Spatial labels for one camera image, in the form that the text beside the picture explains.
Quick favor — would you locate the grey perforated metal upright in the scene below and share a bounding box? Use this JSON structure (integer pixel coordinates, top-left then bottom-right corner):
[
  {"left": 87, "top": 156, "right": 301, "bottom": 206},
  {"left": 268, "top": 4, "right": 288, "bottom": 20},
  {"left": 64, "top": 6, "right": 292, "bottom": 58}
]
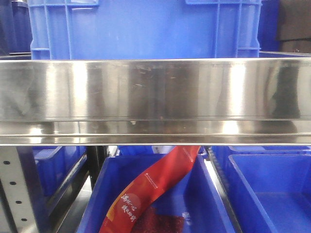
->
[{"left": 0, "top": 146, "right": 51, "bottom": 233}]

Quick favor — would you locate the blue bin centre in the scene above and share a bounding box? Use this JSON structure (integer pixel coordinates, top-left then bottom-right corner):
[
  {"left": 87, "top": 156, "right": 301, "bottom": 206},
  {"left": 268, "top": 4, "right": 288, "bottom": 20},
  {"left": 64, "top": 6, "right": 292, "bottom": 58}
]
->
[{"left": 77, "top": 154, "right": 235, "bottom": 233}]

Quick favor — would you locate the blue bin left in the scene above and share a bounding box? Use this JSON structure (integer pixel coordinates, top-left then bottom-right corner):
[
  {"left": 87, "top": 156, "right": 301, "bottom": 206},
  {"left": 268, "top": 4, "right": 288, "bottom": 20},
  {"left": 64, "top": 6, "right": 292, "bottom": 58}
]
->
[{"left": 32, "top": 146, "right": 86, "bottom": 197}]

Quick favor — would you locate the blue bin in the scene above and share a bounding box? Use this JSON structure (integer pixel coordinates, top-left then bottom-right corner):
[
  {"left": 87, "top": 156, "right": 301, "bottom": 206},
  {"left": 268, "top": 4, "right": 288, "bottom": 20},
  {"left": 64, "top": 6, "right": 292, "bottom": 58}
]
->
[
  {"left": 77, "top": 154, "right": 235, "bottom": 233},
  {"left": 32, "top": 146, "right": 86, "bottom": 197},
  {"left": 211, "top": 146, "right": 311, "bottom": 233}
]

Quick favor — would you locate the blue bin right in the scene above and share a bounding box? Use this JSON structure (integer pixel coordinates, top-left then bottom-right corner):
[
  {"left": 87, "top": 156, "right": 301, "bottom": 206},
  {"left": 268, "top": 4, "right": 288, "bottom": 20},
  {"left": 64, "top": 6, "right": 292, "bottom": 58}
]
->
[{"left": 211, "top": 146, "right": 311, "bottom": 233}]

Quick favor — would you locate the stainless steel conveyor rail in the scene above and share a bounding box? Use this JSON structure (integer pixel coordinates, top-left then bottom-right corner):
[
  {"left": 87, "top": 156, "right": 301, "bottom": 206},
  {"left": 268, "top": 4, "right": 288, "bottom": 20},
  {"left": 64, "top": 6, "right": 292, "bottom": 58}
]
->
[{"left": 0, "top": 57, "right": 311, "bottom": 146}]

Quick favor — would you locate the large blue plastic crate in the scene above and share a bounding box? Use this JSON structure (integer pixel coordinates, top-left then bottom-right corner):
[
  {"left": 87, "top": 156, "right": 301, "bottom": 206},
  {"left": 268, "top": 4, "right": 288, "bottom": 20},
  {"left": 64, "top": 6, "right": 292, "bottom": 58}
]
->
[{"left": 28, "top": 0, "right": 262, "bottom": 60}]

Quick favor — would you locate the red printed package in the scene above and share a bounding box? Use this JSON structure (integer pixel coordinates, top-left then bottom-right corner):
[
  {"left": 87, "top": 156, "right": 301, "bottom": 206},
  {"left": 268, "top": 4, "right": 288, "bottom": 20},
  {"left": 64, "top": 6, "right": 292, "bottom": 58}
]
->
[{"left": 99, "top": 146, "right": 200, "bottom": 233}]

